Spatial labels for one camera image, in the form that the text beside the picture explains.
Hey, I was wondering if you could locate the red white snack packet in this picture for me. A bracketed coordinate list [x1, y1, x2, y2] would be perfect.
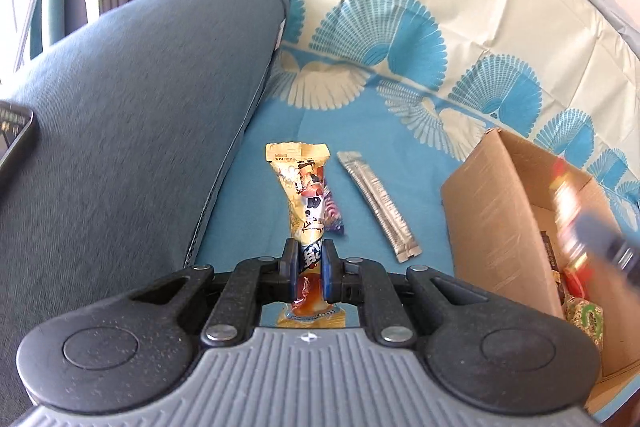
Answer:
[550, 158, 592, 299]

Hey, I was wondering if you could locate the green peanut bag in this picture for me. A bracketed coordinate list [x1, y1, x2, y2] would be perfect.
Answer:
[563, 296, 604, 351]

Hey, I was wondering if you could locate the yellow cone snack packet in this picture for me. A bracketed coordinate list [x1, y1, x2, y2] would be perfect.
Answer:
[265, 142, 346, 329]

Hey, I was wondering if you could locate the black chocolate biscuit packet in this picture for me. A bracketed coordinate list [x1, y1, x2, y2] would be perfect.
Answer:
[540, 231, 561, 273]

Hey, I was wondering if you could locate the purple snack bar wrapper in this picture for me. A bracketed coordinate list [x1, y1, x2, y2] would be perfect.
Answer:
[323, 182, 345, 235]

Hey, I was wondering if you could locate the silver stick snack packet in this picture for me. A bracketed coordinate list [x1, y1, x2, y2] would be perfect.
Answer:
[337, 150, 422, 263]

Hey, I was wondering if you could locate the brown cardboard box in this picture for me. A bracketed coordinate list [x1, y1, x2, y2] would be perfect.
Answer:
[442, 129, 639, 413]

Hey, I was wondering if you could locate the blue fabric sofa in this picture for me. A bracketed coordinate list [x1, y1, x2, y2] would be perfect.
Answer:
[1, 0, 290, 424]

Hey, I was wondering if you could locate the blue white patterned cover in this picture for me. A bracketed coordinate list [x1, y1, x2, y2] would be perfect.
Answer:
[198, 0, 639, 275]

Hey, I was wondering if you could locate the black smartphone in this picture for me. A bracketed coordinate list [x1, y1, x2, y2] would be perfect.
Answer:
[0, 101, 38, 186]

